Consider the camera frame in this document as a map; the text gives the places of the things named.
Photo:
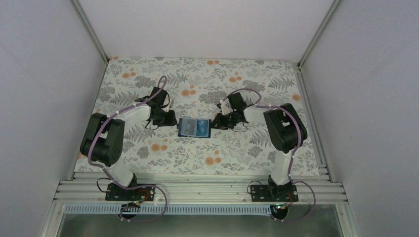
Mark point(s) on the perforated cable duct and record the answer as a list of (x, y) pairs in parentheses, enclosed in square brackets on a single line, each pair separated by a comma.
[(172, 209)]

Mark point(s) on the aluminium rail frame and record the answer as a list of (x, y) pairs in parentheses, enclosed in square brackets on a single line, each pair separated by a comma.
[(84, 187)]

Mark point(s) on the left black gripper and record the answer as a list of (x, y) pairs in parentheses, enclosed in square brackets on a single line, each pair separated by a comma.
[(170, 121)]

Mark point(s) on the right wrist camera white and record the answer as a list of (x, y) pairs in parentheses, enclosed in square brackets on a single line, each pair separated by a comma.
[(225, 109)]

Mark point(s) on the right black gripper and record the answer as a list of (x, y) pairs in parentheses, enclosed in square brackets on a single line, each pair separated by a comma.
[(220, 122)]

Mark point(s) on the blue card holder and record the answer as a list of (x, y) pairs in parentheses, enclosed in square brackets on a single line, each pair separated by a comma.
[(179, 129)]

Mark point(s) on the blue credit card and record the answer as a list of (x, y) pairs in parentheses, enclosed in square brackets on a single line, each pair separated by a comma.
[(203, 127)]

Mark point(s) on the floral table mat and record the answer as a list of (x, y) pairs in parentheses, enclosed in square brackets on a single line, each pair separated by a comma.
[(195, 87)]

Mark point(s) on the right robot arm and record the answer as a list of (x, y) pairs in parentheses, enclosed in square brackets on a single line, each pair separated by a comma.
[(285, 129)]

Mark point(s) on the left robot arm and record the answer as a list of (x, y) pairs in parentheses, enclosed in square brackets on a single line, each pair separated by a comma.
[(103, 139)]

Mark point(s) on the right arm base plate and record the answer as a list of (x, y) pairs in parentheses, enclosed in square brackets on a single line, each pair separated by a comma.
[(266, 193)]

